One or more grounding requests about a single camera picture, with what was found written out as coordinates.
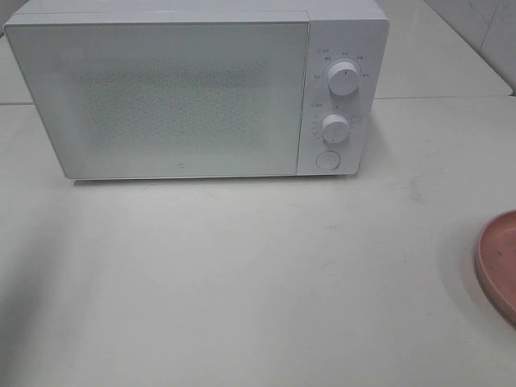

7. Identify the round white door button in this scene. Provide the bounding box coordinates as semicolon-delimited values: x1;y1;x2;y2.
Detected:
316;151;340;170

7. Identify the white timer knob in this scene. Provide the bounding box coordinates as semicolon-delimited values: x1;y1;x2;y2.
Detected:
322;114;351;144

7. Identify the white microwave door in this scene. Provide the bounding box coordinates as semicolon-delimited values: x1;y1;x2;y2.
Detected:
6;23;308;180

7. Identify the pink round plate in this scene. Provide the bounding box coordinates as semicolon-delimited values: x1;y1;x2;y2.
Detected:
475;210;515;327

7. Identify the upper white power knob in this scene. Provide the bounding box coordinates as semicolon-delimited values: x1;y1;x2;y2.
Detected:
327;60;360;97

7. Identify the white microwave oven body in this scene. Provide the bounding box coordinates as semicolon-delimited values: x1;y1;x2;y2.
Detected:
4;1;389;178

